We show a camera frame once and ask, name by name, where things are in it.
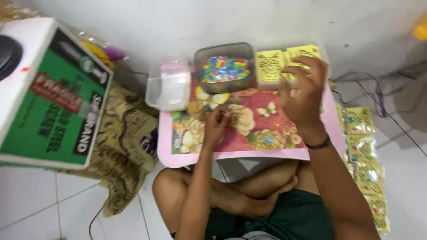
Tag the person's left hand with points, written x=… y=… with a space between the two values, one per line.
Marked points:
x=215 y=128

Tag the person's right hand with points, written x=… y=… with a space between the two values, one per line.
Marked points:
x=305 y=100

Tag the person's left fingers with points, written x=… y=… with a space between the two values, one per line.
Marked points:
x=222 y=116

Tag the small clear plastic packet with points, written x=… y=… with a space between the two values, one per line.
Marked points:
x=196 y=108

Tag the pink floral lap table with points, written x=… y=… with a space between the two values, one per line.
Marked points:
x=253 y=133

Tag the heap of colourful plastic pieces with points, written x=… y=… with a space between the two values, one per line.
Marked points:
x=225 y=69

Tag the clear card container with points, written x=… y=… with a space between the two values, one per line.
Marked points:
x=267 y=85

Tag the grey table leg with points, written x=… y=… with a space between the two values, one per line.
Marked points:
x=248 y=166

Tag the clear plastic container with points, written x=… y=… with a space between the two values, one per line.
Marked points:
x=166 y=90

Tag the stack of clear small bags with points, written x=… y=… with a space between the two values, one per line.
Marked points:
x=174 y=75

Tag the grey plastic container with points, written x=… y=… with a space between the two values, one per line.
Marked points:
x=222 y=50

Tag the stack of yellow printed cards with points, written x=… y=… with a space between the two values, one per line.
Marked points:
x=305 y=50
x=268 y=65

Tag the person's bare legs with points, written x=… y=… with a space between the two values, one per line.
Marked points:
x=233 y=193

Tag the brown patterned cloth bag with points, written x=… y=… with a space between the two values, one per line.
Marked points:
x=123 y=143

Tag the dark green shorts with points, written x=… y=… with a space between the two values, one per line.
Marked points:
x=293 y=216

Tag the clear bag of coloured items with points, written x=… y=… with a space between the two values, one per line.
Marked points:
x=100 y=50

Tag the row of yellow filled packets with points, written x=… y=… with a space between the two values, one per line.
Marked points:
x=365 y=160

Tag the green and white cardboard box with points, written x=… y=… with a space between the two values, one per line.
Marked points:
x=50 y=103

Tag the grey round stand base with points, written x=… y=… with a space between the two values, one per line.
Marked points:
x=412 y=100

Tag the yellow plastic object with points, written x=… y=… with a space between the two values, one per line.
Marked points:
x=421 y=29

